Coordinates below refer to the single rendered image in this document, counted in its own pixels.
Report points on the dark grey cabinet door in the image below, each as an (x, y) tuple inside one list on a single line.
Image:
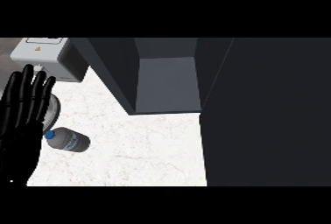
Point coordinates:
[(266, 116)]

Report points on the pale grey appliance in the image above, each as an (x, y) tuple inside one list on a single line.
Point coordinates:
[(48, 57)]

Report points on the dark grey cabinet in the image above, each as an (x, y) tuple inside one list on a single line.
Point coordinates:
[(160, 81)]

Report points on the grey water bottle, blue cap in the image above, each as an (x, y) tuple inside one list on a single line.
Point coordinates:
[(68, 140)]

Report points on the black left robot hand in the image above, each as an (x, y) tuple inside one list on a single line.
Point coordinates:
[(20, 128)]

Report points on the grey round plate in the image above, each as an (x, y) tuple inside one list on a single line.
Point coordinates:
[(52, 109)]

